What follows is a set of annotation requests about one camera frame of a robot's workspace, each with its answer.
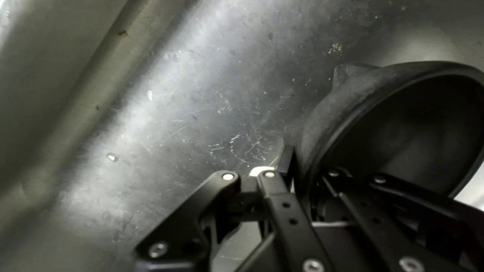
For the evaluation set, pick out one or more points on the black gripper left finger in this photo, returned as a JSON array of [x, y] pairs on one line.
[[282, 211]]

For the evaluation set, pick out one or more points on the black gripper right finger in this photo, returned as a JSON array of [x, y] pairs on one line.
[[383, 220]]

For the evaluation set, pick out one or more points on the black bowl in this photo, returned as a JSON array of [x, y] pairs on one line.
[[403, 125]]

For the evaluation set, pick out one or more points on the stainless steel double sink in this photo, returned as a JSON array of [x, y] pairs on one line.
[[152, 125]]

